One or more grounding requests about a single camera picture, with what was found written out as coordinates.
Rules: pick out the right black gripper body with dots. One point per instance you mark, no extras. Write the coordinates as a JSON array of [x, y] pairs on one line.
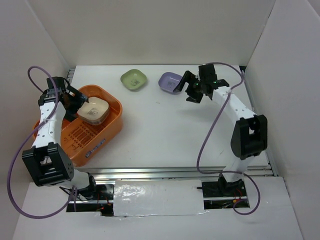
[[195, 90]]

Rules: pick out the cream plate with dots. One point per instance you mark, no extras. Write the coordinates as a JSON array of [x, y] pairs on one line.
[[95, 122], [95, 108]]

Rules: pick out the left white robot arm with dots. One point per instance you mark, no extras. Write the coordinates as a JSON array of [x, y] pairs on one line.
[[46, 161]]

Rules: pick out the green plate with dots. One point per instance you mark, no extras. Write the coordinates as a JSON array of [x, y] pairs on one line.
[[134, 80]]

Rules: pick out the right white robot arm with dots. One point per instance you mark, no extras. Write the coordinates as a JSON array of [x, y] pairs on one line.
[[250, 132]]

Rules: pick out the white foil sheet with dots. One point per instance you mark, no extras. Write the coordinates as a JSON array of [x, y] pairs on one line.
[[158, 198]]

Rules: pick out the aluminium rail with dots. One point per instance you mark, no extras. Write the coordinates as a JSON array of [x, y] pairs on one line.
[[102, 175]]

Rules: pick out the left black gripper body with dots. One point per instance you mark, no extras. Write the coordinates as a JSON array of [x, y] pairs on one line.
[[75, 102]]

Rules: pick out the purple plate top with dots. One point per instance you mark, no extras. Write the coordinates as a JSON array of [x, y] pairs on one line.
[[168, 82]]

